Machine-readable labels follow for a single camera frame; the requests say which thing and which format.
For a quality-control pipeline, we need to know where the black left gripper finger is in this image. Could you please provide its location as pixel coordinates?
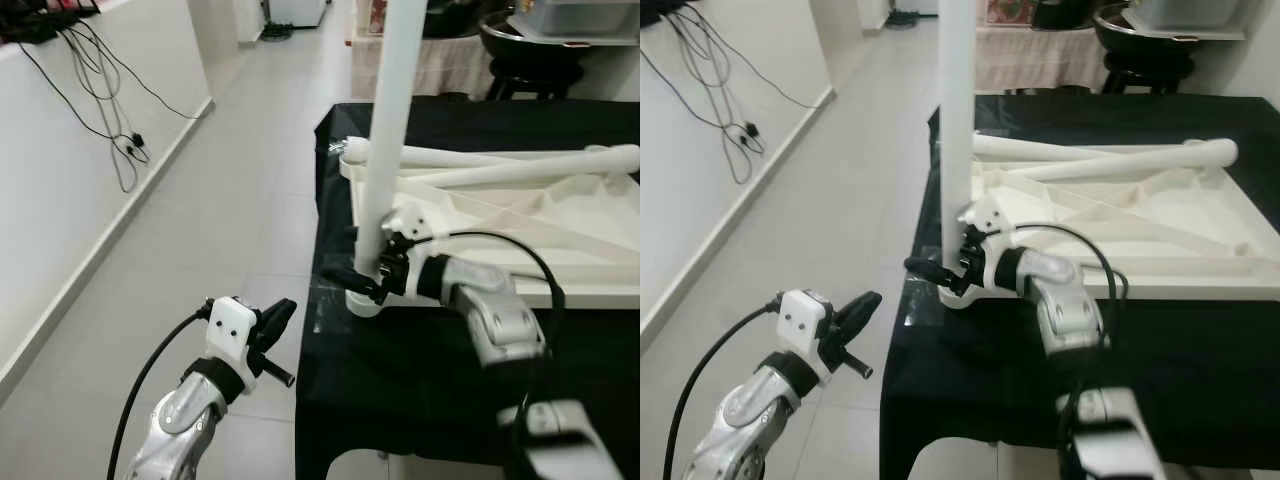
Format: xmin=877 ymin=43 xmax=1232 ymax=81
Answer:
xmin=825 ymin=292 xmax=877 ymax=336
xmin=835 ymin=296 xmax=884 ymax=349
xmin=262 ymin=302 xmax=299 ymax=353
xmin=255 ymin=298 xmax=293 ymax=341

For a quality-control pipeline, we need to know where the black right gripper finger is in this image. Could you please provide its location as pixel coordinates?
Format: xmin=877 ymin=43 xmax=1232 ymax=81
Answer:
xmin=320 ymin=262 xmax=387 ymax=303
xmin=904 ymin=256 xmax=964 ymax=287

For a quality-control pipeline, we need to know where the black tablecloth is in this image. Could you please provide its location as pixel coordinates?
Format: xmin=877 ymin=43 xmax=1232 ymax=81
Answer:
xmin=880 ymin=95 xmax=1280 ymax=480
xmin=295 ymin=100 xmax=641 ymax=480

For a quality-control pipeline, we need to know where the white plastic table top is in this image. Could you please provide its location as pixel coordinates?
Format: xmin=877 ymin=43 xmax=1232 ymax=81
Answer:
xmin=940 ymin=150 xmax=1280 ymax=301
xmin=340 ymin=150 xmax=641 ymax=311

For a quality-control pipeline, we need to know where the beige patterned bench cloth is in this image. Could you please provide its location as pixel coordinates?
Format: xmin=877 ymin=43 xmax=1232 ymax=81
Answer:
xmin=350 ymin=35 xmax=496 ymax=101
xmin=975 ymin=25 xmax=1111 ymax=93

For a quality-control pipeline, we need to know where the white refrigerator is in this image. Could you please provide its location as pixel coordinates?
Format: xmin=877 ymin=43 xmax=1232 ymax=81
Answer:
xmin=265 ymin=0 xmax=331 ymax=29

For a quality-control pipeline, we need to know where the clear plastic storage box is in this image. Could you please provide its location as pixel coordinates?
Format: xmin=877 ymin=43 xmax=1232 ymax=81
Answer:
xmin=1125 ymin=0 xmax=1251 ymax=36
xmin=510 ymin=0 xmax=641 ymax=46

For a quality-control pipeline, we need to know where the black electronics pile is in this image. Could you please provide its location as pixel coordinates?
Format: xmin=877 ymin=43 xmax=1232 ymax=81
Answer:
xmin=0 ymin=0 xmax=101 ymax=46

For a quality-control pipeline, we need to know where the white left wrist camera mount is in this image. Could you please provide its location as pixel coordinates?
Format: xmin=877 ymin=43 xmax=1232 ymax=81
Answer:
xmin=775 ymin=290 xmax=833 ymax=386
xmin=205 ymin=297 xmax=259 ymax=386

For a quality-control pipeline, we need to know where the black wall cable bundle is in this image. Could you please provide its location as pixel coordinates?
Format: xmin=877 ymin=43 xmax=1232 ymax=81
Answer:
xmin=640 ymin=15 xmax=831 ymax=186
xmin=15 ymin=25 xmax=201 ymax=193

